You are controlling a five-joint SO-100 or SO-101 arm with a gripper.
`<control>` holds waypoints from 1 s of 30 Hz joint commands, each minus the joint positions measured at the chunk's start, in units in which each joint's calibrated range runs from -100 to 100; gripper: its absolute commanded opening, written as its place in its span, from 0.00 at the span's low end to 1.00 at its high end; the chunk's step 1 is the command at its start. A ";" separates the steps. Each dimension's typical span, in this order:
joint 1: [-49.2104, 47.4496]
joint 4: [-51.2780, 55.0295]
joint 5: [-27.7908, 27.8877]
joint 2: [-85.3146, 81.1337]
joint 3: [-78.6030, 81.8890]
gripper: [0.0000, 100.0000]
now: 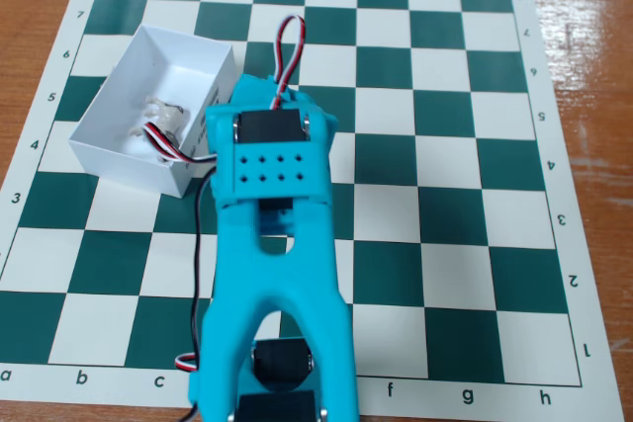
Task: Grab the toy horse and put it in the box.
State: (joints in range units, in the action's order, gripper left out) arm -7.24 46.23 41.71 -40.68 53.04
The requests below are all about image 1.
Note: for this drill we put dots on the turquoise gripper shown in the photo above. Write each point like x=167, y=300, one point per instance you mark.
x=253, y=87

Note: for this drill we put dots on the small grey toy horse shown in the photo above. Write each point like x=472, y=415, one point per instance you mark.
x=170, y=114

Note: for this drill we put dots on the turquoise robot arm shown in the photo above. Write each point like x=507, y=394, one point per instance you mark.
x=277, y=269

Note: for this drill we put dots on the white cardboard box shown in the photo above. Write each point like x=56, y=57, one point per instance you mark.
x=148, y=61

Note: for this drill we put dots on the green and white chessboard mat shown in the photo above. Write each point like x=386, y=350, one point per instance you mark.
x=445, y=71

